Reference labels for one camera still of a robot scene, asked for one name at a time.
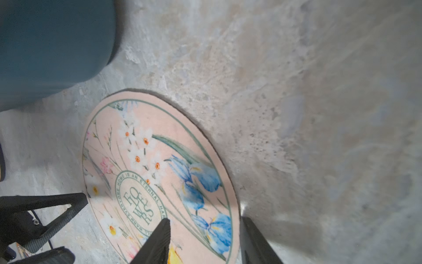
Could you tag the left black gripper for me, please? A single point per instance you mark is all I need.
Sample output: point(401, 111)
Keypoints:
point(15, 227)

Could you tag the pink flowers round coaster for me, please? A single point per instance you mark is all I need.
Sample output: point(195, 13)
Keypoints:
point(143, 161)

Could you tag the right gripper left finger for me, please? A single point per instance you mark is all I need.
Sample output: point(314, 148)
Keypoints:
point(156, 248)

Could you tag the teal plastic storage box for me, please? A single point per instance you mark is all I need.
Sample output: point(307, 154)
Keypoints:
point(49, 46)

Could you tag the purple bunny coaster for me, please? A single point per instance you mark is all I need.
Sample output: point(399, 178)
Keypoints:
point(2, 165)

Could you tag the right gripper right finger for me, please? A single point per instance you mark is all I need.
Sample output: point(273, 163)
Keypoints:
point(254, 247)

